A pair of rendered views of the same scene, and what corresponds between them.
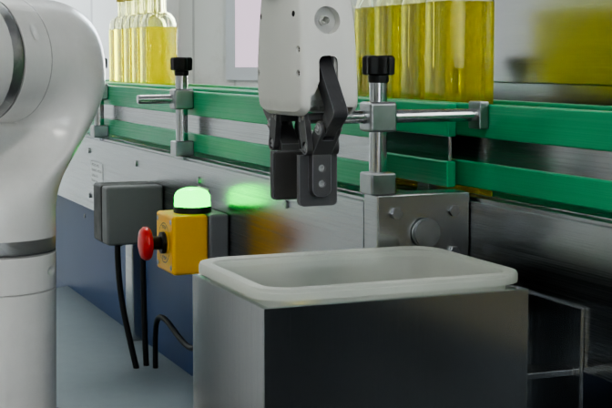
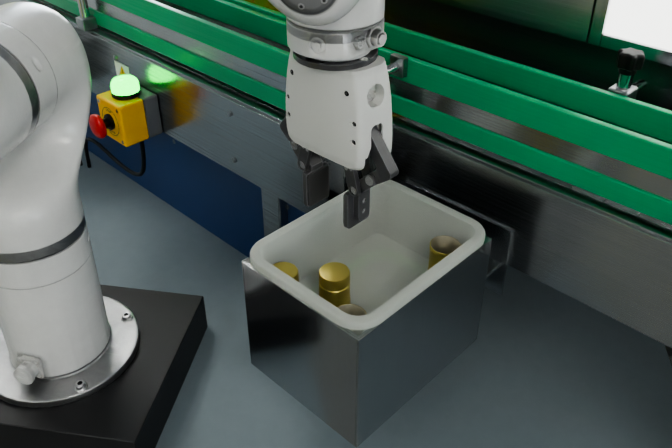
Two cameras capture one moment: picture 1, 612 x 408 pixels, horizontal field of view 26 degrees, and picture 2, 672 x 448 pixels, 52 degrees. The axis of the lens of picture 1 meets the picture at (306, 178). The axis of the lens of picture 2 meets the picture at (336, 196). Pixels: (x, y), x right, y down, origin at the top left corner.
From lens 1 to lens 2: 0.64 m
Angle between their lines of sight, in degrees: 36
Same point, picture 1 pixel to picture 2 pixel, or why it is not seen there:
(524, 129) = (447, 89)
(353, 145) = not seen: hidden behind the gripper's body
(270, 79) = (309, 130)
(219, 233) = (153, 109)
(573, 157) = (498, 121)
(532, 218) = (463, 160)
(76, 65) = (72, 72)
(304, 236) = (253, 142)
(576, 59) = not seen: outside the picture
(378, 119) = not seen: hidden behind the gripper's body
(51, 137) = (63, 136)
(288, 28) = (339, 103)
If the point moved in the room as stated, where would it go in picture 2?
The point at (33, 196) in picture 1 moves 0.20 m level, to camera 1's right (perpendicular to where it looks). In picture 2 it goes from (67, 197) to (246, 160)
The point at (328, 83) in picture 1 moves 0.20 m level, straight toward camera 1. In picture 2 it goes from (379, 148) to (509, 284)
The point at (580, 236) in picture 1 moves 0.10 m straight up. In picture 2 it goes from (514, 187) to (527, 108)
